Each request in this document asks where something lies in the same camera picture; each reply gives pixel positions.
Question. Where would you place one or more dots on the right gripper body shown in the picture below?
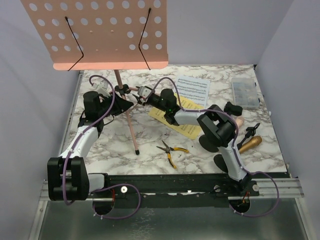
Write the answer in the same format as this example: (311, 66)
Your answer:
(151, 100)

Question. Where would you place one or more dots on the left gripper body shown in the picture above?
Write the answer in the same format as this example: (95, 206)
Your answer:
(106, 103)

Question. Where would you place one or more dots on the pink perforated music stand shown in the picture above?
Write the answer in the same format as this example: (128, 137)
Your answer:
(102, 34)

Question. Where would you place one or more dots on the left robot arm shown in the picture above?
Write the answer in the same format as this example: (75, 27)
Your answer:
(77, 152)

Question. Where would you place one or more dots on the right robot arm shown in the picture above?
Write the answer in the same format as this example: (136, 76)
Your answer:
(177, 115)

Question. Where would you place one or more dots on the white sheet music page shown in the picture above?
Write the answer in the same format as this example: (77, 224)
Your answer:
(194, 89)

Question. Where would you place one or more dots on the yellow sheet music page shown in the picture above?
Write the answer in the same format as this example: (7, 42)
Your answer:
(187, 130)

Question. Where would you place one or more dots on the pink toy microphone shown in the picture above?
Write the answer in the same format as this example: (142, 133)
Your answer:
(240, 121)

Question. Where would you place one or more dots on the black mic stand front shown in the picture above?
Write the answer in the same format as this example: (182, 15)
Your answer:
(250, 132)

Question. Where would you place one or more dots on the clear plastic parts box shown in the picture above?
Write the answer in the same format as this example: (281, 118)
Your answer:
(244, 93)

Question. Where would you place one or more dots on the gold toy microphone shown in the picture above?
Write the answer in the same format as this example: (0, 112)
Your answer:
(252, 143)

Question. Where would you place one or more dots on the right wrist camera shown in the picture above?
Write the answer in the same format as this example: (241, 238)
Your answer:
(144, 92)

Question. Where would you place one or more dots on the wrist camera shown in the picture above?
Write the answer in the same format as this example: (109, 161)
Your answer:
(102, 88)
(144, 92)

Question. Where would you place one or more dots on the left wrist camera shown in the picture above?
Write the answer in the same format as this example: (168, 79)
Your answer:
(102, 88)

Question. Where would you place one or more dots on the yellow handled pliers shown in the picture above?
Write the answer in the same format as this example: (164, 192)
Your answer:
(168, 151)

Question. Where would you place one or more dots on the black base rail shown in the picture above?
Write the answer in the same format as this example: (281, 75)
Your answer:
(157, 191)

